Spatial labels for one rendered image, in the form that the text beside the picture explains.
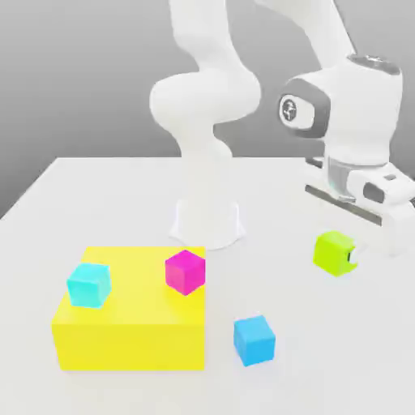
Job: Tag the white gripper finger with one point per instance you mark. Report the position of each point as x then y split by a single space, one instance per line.
354 253

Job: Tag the small cyan cube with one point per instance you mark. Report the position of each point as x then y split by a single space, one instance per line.
89 285

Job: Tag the small lime green cube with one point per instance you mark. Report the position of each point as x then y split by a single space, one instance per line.
332 254

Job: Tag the large yellow box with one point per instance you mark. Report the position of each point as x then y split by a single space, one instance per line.
136 337

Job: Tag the small blue cube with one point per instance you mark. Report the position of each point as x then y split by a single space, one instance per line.
254 340

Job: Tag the small magenta cube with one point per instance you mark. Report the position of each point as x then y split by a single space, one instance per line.
184 272

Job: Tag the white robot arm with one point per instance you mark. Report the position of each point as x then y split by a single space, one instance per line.
207 97

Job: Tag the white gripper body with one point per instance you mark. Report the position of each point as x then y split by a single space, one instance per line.
394 233

